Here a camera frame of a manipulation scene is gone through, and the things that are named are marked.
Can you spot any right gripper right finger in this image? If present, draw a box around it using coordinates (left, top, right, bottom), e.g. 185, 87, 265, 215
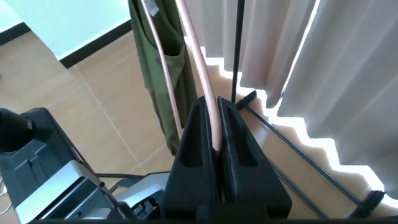
217, 95, 293, 219

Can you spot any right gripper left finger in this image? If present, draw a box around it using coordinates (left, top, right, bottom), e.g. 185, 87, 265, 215
160, 95, 220, 219

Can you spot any green long-sleeved shirt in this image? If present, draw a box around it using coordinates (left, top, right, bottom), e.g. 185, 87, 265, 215
127, 0, 199, 157

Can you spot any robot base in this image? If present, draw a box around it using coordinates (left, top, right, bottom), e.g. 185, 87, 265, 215
0, 106, 171, 222

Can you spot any black clothes rack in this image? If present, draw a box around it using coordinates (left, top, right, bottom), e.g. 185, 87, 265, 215
231, 0, 387, 219

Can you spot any beige curtain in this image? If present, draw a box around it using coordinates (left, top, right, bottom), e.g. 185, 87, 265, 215
182, 0, 398, 200

